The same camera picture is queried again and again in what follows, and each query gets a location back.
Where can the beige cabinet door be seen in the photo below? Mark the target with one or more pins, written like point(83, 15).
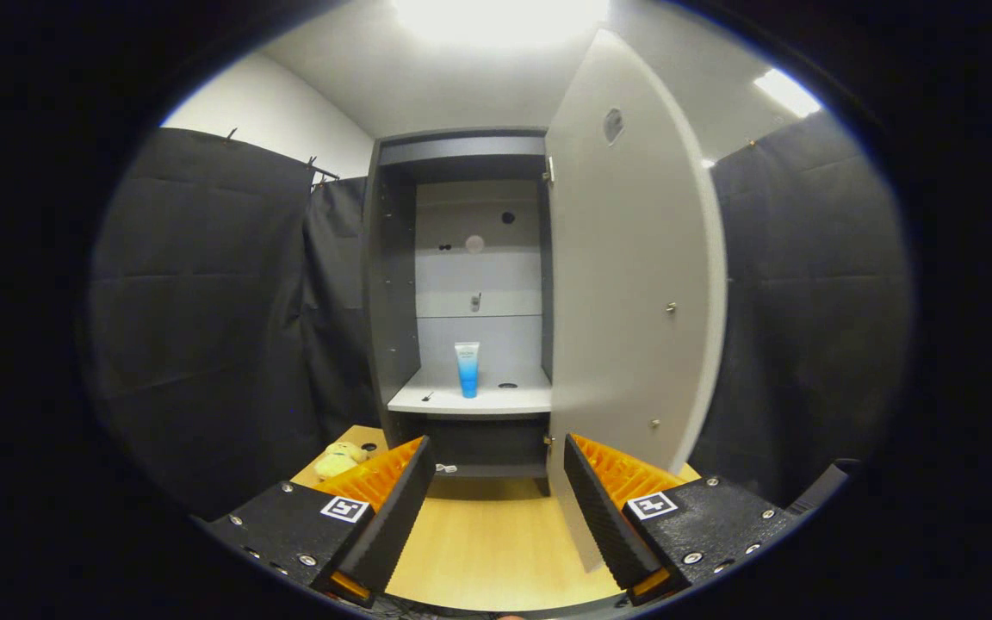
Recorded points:
point(625, 301)

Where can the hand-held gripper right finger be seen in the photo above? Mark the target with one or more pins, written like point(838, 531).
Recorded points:
point(604, 517)

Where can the ceiling light panel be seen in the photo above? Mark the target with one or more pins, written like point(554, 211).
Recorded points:
point(500, 19)
point(787, 92)

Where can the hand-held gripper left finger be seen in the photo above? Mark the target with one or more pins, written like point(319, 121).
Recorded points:
point(397, 525)

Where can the blue and white cosmetic tube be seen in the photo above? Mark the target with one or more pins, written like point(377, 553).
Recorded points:
point(467, 375)

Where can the yellow plush toy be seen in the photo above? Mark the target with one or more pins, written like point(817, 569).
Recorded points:
point(337, 463)

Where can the grey cabinet shelf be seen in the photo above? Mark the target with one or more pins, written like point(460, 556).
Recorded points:
point(444, 398)

